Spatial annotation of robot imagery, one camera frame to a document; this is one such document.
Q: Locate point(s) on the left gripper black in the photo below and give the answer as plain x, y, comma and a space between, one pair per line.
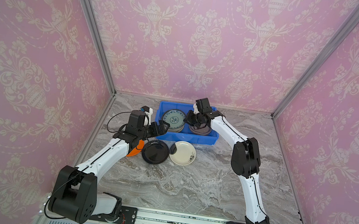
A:
162, 131

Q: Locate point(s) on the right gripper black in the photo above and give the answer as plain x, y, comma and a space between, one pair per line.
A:
188, 118

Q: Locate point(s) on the blue patterned porcelain plate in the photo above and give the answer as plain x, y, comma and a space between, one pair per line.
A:
176, 120

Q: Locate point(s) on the brownish glass plate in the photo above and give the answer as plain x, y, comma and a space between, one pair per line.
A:
202, 131

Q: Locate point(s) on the cream plate with flowers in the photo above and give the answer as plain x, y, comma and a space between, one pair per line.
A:
182, 153

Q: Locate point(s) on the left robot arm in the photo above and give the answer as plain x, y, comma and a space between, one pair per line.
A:
75, 195

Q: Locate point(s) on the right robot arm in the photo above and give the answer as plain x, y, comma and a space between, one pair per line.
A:
245, 160

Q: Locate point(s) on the black round plate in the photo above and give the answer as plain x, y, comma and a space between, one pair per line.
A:
155, 152

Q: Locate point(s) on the orange plate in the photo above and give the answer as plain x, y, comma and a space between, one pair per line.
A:
137, 149

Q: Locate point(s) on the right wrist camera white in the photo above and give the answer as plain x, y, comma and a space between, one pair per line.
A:
196, 111

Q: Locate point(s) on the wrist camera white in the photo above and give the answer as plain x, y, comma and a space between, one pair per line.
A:
196, 111
148, 114

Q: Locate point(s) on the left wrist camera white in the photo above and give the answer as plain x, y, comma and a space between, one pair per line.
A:
148, 114

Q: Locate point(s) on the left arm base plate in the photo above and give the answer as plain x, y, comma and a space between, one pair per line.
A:
126, 215

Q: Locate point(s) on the left aluminium corner post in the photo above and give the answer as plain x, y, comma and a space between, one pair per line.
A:
98, 43

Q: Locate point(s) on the aluminium corner post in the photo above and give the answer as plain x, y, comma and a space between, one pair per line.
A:
98, 43
338, 37

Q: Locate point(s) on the right aluminium corner post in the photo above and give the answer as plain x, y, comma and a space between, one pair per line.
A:
338, 37

